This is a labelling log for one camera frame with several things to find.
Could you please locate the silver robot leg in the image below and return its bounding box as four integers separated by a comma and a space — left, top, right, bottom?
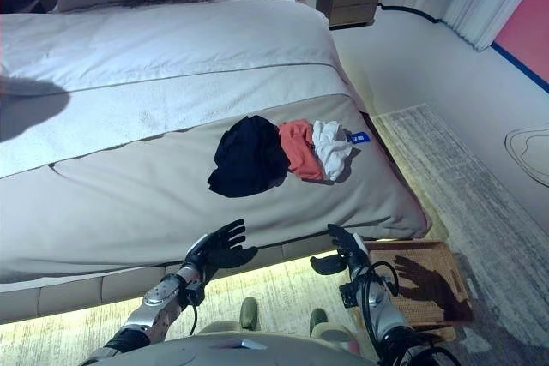
306, 307, 361, 354
195, 296, 269, 341

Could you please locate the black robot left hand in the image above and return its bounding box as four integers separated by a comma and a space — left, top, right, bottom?
184, 219, 259, 275

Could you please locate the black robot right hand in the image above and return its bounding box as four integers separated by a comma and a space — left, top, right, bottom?
310, 223, 373, 278

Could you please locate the bed with beige cover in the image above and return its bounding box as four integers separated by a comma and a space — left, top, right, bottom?
0, 93, 432, 285

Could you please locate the grey striped rug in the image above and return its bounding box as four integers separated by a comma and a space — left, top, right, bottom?
0, 102, 549, 366

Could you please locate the white garment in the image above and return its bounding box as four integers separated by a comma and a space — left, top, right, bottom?
311, 120, 361, 183

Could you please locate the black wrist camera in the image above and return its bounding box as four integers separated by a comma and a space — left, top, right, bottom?
338, 282, 358, 309
184, 279, 207, 308

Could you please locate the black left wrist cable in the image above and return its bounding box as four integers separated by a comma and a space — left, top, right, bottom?
184, 284, 203, 337

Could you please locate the orange garment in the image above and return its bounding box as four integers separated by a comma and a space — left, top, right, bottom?
278, 118, 327, 182

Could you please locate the black garment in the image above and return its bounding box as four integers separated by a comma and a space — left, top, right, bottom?
208, 115, 291, 199

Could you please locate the silver robot right leg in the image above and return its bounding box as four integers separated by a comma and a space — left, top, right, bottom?
306, 307, 361, 354

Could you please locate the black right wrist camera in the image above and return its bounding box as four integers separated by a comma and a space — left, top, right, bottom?
338, 282, 358, 309

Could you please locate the grey textured bed sheet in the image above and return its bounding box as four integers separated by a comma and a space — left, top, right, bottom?
0, 61, 368, 178

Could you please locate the grey robot torso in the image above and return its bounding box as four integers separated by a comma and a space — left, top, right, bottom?
79, 331, 387, 366

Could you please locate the brown wicker basket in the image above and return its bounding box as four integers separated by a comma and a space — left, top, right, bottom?
362, 239, 475, 341

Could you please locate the wooden nightstand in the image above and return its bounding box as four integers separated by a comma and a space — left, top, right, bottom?
316, 0, 384, 31

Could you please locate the thick dark floor cable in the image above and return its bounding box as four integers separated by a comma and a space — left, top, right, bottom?
377, 3, 443, 24

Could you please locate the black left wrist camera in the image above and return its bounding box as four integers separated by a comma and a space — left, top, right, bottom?
184, 279, 207, 308

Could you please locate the white duvet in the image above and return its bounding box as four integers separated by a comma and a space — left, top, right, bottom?
0, 0, 344, 93

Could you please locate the silver robot left leg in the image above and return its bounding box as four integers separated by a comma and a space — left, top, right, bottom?
195, 296, 269, 341

